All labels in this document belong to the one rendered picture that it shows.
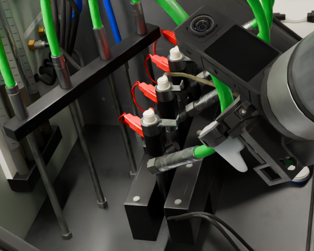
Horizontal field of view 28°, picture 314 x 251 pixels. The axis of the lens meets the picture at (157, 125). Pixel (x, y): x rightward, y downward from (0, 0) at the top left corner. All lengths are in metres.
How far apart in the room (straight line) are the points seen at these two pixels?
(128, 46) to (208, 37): 0.51
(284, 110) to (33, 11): 0.75
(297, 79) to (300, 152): 0.12
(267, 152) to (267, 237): 0.52
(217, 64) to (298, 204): 0.60
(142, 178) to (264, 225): 0.24
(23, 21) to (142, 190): 0.37
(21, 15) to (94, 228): 0.39
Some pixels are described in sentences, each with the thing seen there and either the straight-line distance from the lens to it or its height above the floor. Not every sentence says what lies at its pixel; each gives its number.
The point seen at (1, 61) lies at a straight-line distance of 0.89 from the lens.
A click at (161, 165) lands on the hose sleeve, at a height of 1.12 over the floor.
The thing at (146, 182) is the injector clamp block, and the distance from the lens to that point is 0.96.
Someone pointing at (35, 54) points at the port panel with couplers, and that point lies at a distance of 1.15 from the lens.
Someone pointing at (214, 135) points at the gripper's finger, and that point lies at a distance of 0.58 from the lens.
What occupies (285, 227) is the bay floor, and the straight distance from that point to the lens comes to 1.07.
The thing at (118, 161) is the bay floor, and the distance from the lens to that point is 1.24.
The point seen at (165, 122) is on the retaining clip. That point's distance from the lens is 0.87.
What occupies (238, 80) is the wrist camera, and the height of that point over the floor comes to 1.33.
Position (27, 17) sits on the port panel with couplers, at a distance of 1.13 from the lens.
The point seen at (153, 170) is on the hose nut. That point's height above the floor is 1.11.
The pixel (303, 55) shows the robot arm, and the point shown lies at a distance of 0.43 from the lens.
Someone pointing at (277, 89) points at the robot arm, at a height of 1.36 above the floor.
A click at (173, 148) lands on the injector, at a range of 0.89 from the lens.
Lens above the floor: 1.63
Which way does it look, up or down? 38 degrees down
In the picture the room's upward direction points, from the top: 12 degrees counter-clockwise
